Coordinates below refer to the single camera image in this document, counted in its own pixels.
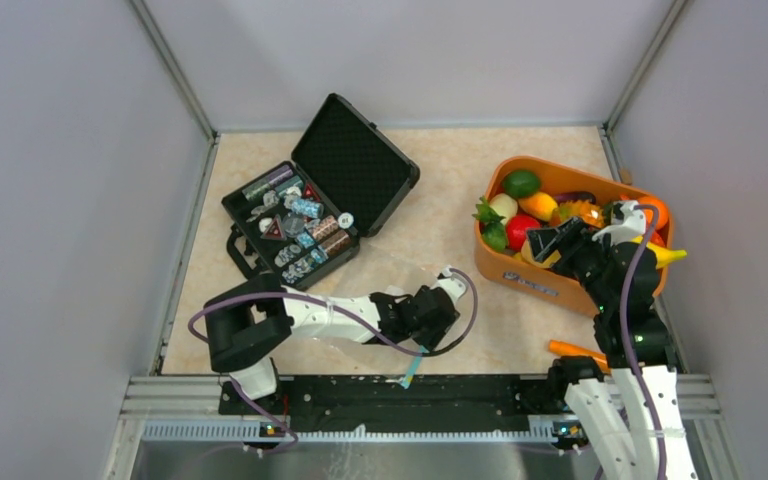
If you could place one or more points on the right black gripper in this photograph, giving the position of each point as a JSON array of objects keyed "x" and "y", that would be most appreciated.
[{"x": 545, "y": 241}]

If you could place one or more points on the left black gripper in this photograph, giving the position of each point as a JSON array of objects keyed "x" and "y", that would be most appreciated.
[{"x": 434, "y": 337}]

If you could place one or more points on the clear zip top bag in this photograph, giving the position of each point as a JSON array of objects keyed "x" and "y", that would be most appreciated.
[{"x": 360, "y": 320}]

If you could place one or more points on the yellow orange peach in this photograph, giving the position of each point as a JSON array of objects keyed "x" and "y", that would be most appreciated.
[{"x": 529, "y": 253}]

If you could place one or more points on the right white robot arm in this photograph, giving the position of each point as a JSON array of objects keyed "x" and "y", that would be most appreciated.
[{"x": 631, "y": 418}]

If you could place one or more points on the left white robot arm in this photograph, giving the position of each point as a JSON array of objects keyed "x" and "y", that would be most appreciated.
[{"x": 247, "y": 323}]

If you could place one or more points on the red apple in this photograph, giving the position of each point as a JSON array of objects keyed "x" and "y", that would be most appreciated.
[{"x": 517, "y": 228}]

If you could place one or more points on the orange mango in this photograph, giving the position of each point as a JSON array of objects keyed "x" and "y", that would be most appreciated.
[{"x": 540, "y": 205}]

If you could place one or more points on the orange plastic basket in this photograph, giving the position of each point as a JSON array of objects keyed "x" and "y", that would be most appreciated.
[{"x": 522, "y": 276}]

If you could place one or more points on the orange pineapple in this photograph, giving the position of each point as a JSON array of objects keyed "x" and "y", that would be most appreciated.
[{"x": 588, "y": 212}]

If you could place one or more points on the white radish with leaves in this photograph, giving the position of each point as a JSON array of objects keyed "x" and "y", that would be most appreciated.
[{"x": 492, "y": 225}]

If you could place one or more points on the green lime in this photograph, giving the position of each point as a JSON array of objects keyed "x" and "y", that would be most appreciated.
[{"x": 521, "y": 183}]

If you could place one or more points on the orange carrot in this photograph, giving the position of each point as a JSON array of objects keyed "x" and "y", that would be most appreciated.
[{"x": 561, "y": 349}]

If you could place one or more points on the yellow banana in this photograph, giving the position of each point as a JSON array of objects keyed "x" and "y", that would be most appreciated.
[{"x": 665, "y": 256}]

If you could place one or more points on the orange tangerine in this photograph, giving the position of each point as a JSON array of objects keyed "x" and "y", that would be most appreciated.
[{"x": 655, "y": 211}]

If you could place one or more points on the white blue poker chip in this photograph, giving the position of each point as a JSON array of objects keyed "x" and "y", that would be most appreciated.
[{"x": 345, "y": 220}]

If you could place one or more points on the black poker chip case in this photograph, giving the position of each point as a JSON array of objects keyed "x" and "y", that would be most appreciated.
[{"x": 285, "y": 220}]

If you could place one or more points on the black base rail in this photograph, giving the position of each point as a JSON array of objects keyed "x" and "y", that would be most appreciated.
[{"x": 520, "y": 408}]

